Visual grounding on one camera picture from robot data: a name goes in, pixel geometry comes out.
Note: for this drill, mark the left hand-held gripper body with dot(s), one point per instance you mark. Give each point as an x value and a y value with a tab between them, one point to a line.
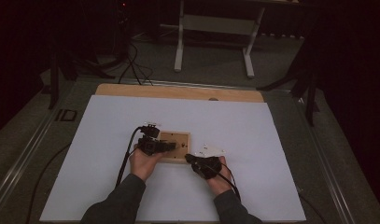
150	146

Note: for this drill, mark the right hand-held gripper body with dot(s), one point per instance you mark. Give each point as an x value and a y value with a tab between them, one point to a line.
206	168

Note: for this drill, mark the small wooden clock board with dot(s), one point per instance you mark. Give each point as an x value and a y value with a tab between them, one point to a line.
178	137

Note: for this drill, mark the person's left hand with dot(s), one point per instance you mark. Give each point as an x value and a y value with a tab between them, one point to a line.
144	165

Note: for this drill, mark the person's right hand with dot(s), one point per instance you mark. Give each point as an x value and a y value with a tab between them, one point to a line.
222	183

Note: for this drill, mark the white table mat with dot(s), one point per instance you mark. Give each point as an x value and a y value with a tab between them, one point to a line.
178	112

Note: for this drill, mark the black floor socket plate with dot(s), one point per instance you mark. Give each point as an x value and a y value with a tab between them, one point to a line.
66	115

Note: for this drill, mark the black metal stand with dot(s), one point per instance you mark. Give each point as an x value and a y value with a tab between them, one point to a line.
54	84
310	99

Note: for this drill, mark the dark equipment with red light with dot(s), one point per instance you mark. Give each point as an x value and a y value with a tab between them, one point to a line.
123	28

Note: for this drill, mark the metal floor rail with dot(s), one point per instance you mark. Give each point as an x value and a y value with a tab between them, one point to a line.
327	168
19	161

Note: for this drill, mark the white metal desk frame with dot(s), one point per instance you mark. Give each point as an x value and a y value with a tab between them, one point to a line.
217	24

